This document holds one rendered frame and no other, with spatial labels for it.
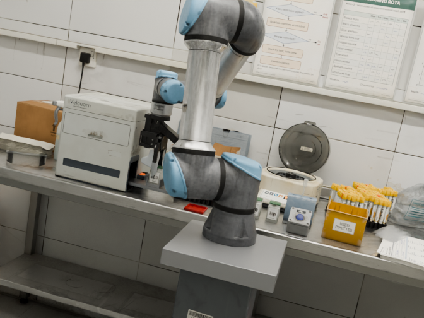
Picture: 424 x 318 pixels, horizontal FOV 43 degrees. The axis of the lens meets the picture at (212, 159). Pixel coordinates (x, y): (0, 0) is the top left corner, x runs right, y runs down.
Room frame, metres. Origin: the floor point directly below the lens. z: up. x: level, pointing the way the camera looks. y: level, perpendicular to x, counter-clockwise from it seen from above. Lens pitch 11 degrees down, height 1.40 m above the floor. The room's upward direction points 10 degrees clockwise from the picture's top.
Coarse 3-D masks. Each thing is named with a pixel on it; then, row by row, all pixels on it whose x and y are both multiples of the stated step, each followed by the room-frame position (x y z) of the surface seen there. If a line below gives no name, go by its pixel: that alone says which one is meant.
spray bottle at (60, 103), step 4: (60, 100) 2.12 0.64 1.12; (52, 104) 2.09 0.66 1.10; (56, 104) 2.09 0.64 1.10; (60, 104) 2.10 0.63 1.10; (56, 108) 2.10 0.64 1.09; (60, 108) 2.11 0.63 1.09; (56, 112) 2.10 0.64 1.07; (56, 116) 2.10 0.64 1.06; (56, 120) 2.10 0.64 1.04; (60, 124) 2.11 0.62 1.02; (60, 128) 2.10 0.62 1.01; (56, 132) 2.12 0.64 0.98; (56, 136) 2.11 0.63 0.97; (56, 140) 2.11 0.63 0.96; (56, 144) 2.11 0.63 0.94; (56, 148) 2.11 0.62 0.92; (56, 152) 2.10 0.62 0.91; (56, 156) 2.10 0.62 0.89; (56, 160) 2.11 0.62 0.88
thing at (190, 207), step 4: (188, 204) 1.79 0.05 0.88; (192, 204) 1.81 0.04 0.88; (184, 208) 1.74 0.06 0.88; (188, 208) 1.74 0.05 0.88; (192, 208) 1.77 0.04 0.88; (196, 208) 1.78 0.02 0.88; (200, 208) 1.79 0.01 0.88; (204, 208) 1.80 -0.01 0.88; (196, 212) 1.74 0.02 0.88; (200, 212) 1.73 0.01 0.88
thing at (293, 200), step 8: (288, 192) 1.84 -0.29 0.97; (288, 200) 1.81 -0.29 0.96; (296, 200) 1.81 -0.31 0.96; (304, 200) 1.80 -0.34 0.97; (312, 200) 1.80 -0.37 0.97; (288, 208) 1.81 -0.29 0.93; (304, 208) 1.80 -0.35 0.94; (312, 208) 1.80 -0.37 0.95; (288, 216) 1.81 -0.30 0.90; (312, 216) 1.80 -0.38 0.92
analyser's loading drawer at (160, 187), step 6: (132, 180) 1.85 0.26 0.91; (138, 180) 1.87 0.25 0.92; (144, 180) 1.88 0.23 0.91; (162, 180) 1.84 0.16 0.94; (138, 186) 1.83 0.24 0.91; (144, 186) 1.82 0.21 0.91; (150, 186) 1.82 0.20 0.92; (156, 186) 1.81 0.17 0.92; (162, 186) 1.85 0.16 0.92; (162, 192) 1.81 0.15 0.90
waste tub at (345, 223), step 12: (336, 204) 1.83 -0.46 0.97; (336, 216) 1.71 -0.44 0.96; (348, 216) 1.70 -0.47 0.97; (360, 216) 1.69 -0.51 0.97; (324, 228) 1.71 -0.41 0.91; (336, 228) 1.70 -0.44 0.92; (348, 228) 1.69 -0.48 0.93; (360, 228) 1.68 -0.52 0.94; (336, 240) 1.70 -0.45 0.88; (348, 240) 1.69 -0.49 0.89; (360, 240) 1.68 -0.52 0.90
